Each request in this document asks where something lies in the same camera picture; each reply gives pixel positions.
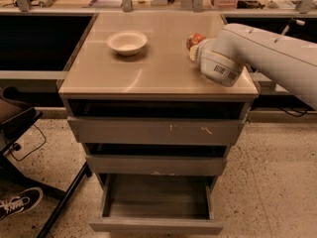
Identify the white bowl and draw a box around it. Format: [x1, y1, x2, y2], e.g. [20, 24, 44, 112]
[106, 31, 148, 57]

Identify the red coke can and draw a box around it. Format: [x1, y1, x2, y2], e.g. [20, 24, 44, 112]
[186, 33, 206, 51]

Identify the white stick with black tip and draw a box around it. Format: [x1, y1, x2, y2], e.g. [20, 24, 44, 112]
[274, 18, 306, 43]

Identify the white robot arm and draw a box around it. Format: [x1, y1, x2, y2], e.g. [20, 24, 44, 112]
[187, 24, 317, 109]

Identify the black chair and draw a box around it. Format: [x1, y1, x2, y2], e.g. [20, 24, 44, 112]
[0, 86, 93, 238]

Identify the grey middle drawer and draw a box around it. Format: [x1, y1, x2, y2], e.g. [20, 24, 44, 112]
[86, 144, 228, 177]

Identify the grey drawer cabinet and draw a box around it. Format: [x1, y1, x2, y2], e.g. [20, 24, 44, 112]
[54, 11, 261, 183]

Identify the grey bottom drawer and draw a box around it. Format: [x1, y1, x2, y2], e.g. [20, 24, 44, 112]
[90, 175, 223, 235]

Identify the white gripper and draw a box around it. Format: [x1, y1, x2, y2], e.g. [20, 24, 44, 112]
[189, 39, 215, 65]

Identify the black and white sneaker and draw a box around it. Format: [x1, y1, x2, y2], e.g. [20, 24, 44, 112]
[0, 187, 44, 221]

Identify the grey top drawer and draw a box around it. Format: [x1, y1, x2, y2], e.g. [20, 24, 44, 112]
[66, 100, 247, 147]

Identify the grey drawer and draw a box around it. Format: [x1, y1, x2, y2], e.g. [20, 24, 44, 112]
[90, 175, 223, 235]
[86, 144, 228, 177]
[66, 100, 247, 147]

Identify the black floor cable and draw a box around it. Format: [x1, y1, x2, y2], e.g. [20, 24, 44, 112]
[7, 123, 47, 163]

